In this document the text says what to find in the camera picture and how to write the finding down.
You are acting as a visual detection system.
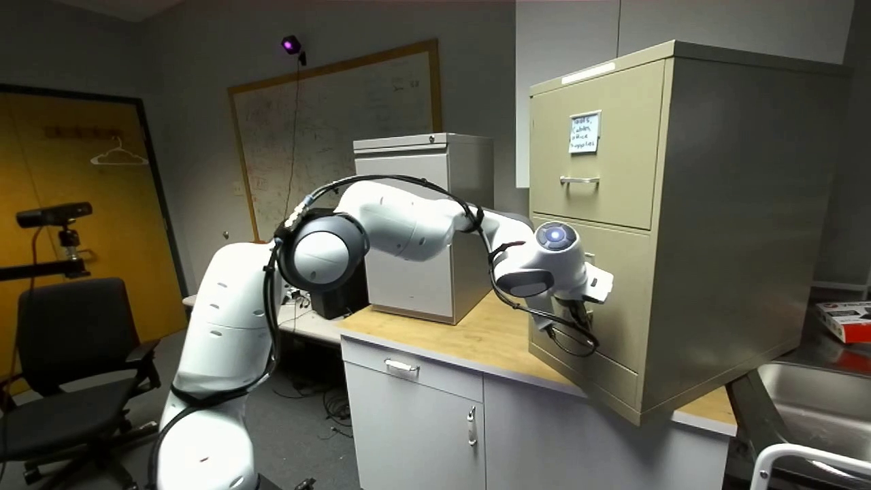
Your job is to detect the black bar camera on stand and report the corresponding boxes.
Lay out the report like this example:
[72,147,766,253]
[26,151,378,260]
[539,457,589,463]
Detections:
[0,199,96,286]

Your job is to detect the red and white box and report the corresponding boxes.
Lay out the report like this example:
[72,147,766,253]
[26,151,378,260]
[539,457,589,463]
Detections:
[808,298,871,348]

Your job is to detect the beige metal filing cabinet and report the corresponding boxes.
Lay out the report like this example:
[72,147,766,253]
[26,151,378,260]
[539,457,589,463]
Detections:
[525,38,853,430]

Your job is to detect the purple-lit wall camera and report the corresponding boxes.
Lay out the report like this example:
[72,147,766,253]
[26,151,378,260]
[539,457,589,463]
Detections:
[279,33,311,68]

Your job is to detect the white counter cabinet wooden top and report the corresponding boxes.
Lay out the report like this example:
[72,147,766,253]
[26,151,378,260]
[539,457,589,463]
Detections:
[337,291,740,490]

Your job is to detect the black office chair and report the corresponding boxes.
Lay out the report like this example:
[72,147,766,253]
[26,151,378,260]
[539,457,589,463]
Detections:
[0,276,163,490]

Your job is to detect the orange door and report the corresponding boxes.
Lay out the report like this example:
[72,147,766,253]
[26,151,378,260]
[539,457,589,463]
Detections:
[0,82,190,377]

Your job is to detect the white tube rail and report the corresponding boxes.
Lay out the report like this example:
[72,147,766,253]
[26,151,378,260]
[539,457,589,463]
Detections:
[747,438,871,490]

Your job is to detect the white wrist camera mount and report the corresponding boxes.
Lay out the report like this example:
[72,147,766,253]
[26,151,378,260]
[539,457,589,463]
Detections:
[584,263,619,305]

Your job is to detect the white paper label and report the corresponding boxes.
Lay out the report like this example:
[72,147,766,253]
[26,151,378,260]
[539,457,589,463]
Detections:
[567,109,604,158]

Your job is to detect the grey lateral filing cabinet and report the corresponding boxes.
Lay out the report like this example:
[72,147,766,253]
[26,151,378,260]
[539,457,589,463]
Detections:
[352,131,499,328]

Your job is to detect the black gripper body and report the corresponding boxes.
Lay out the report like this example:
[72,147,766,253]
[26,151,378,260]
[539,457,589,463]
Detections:
[552,291,603,343]

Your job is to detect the steel sink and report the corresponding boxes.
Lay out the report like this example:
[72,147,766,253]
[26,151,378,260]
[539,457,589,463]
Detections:
[750,357,871,478]

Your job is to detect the wood-framed whiteboard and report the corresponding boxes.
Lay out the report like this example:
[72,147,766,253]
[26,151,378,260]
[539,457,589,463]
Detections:
[227,38,446,245]

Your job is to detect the wire clothes hanger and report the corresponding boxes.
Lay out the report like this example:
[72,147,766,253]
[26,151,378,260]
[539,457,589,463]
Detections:
[87,133,152,173]

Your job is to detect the beige drawer with paper label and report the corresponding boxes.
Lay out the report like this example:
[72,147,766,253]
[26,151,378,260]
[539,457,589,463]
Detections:
[529,60,678,233]

